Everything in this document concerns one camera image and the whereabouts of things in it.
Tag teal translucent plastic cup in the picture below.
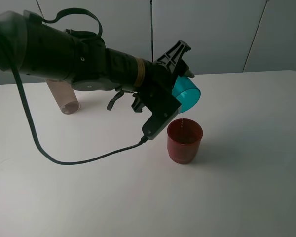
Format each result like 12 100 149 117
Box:
172 76 201 113

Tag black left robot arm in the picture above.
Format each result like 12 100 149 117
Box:
0 11 190 113

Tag red plastic cup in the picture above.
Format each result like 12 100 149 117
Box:
167 118 203 164

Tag clear smoky plastic bottle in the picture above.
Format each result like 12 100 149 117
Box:
45 79 80 115

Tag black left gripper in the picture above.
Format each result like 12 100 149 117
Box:
131 40 191 113

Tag black camera cable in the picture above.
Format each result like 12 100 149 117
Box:
0 7 148 166

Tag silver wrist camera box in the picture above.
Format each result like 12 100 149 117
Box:
140 89 181 140

